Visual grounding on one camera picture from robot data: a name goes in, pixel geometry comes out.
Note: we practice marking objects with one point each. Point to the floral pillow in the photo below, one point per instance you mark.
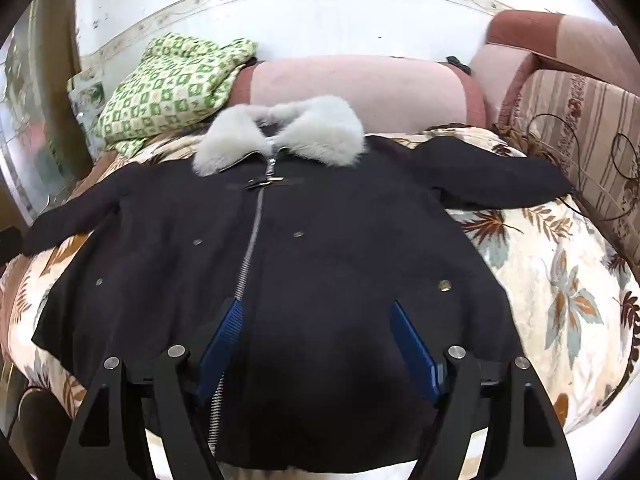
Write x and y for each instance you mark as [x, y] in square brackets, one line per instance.
[85, 100]

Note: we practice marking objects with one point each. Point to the pink brown sofa backrest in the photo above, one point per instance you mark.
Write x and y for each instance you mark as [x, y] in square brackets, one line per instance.
[575, 40]

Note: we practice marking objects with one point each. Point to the leaf print plush blanket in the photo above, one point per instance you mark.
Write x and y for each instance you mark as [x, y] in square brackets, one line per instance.
[550, 285]

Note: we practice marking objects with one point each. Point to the black coat with fur collar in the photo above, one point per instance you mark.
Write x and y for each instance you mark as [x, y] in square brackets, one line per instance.
[325, 260]

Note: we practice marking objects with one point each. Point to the striped floral sofa cushion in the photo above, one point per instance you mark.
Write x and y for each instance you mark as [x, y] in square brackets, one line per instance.
[590, 125]

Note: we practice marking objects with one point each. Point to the wooden door with patterned glass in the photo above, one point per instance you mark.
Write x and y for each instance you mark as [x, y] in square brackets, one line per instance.
[35, 110]

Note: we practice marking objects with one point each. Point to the green patterned cloth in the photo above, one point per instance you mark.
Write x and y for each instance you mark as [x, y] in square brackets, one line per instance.
[170, 90]

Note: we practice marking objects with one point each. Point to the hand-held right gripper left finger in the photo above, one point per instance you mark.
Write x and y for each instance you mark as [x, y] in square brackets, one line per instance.
[220, 345]

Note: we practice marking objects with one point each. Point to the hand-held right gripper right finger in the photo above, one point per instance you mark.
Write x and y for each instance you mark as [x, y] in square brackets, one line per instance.
[415, 350]

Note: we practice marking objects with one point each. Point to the small black device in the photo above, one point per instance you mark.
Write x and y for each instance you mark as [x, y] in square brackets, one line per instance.
[456, 64]

